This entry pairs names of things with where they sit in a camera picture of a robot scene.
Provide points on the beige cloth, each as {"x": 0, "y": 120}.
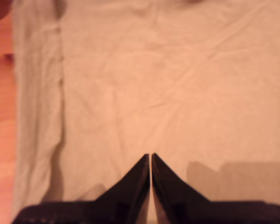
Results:
{"x": 154, "y": 81}

